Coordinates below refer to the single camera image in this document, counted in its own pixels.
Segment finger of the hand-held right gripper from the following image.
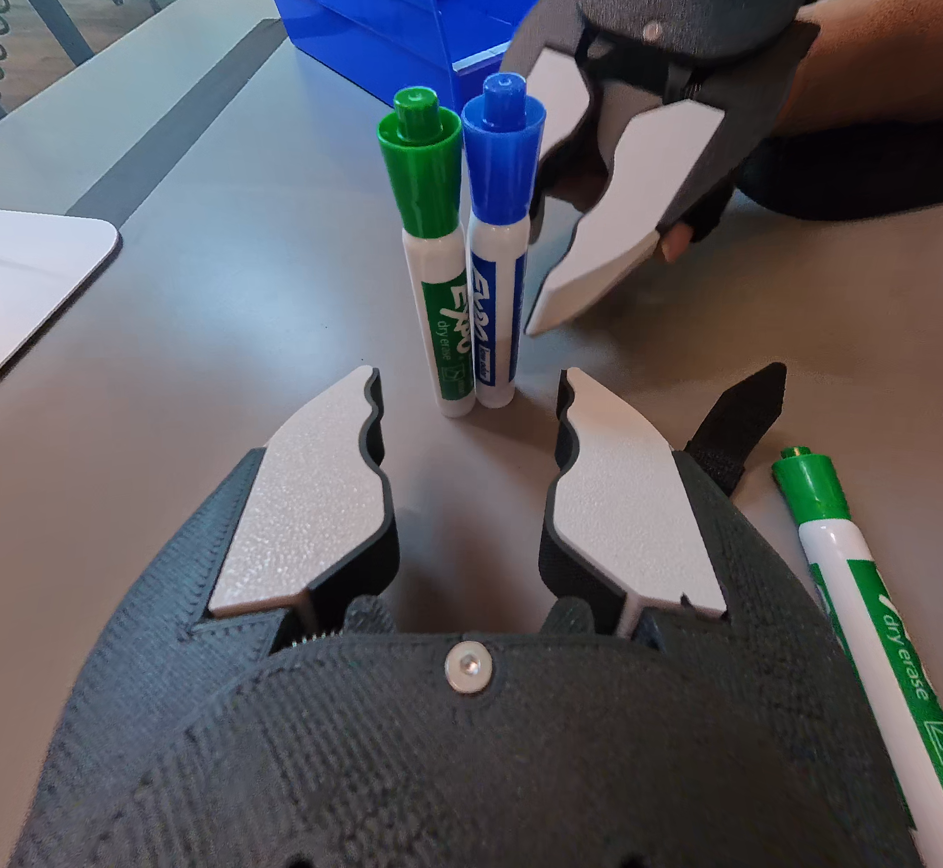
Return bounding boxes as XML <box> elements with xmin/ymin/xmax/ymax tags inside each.
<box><xmin>523</xmin><ymin>99</ymin><xmax>728</xmax><ymax>337</ymax></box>
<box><xmin>525</xmin><ymin>45</ymin><xmax>596</xmax><ymax>163</ymax></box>

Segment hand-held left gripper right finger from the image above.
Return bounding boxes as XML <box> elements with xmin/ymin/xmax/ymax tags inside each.
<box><xmin>538</xmin><ymin>367</ymin><xmax>730</xmax><ymax>638</ymax></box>

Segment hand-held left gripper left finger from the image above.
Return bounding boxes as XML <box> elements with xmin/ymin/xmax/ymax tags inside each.
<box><xmin>208</xmin><ymin>366</ymin><xmax>402</xmax><ymax>635</ymax></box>

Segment blue dry-erase marker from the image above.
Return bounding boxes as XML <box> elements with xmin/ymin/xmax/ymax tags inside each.
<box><xmin>461</xmin><ymin>71</ymin><xmax>548</xmax><ymax>411</ymax></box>

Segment black fabric strap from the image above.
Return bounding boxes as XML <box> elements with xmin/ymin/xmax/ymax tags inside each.
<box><xmin>683</xmin><ymin>361</ymin><xmax>788</xmax><ymax>498</ymax></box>

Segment green dry-erase marker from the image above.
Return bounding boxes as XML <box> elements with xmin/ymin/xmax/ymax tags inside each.
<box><xmin>771</xmin><ymin>445</ymin><xmax>943</xmax><ymax>834</ymax></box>
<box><xmin>376</xmin><ymin>86</ymin><xmax>477</xmax><ymax>420</ymax></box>

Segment person's right forearm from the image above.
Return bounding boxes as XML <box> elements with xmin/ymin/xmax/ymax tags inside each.
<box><xmin>770</xmin><ymin>0</ymin><xmax>943</xmax><ymax>140</ymax></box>

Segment person's right hand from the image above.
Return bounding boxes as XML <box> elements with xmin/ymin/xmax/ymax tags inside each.
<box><xmin>658</xmin><ymin>220</ymin><xmax>696</xmax><ymax>265</ymax></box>

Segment white stand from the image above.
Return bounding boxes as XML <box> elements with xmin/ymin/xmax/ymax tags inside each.
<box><xmin>0</xmin><ymin>208</ymin><xmax>122</xmax><ymax>370</ymax></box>

